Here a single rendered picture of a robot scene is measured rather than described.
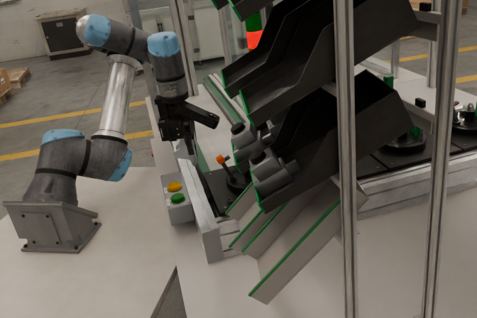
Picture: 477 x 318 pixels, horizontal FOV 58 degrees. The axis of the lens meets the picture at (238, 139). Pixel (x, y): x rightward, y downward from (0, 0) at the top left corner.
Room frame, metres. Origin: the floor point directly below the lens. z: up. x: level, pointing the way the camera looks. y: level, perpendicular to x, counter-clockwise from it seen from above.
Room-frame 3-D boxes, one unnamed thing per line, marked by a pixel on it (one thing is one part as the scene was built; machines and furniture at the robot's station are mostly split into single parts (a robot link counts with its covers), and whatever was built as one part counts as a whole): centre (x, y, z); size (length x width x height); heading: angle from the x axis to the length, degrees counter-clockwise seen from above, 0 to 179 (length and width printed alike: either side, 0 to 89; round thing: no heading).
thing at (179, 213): (1.13, 0.21, 0.93); 0.21 x 0.07 x 0.06; 12
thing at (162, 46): (1.07, 0.15, 1.37); 0.09 x 0.08 x 0.11; 21
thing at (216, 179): (1.09, -0.02, 0.96); 0.24 x 0.24 x 0.02; 12
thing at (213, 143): (1.39, 0.02, 0.91); 0.84 x 0.28 x 0.10; 12
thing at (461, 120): (1.25, -0.75, 1.01); 0.24 x 0.24 x 0.13; 12
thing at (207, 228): (1.33, 0.19, 0.91); 0.89 x 0.06 x 0.11; 12
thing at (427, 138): (1.20, -0.51, 1.01); 0.24 x 0.24 x 0.13; 12
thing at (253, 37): (1.30, -0.09, 1.34); 0.05 x 0.05 x 0.05
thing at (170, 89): (1.06, 0.15, 1.29); 0.08 x 0.08 x 0.05
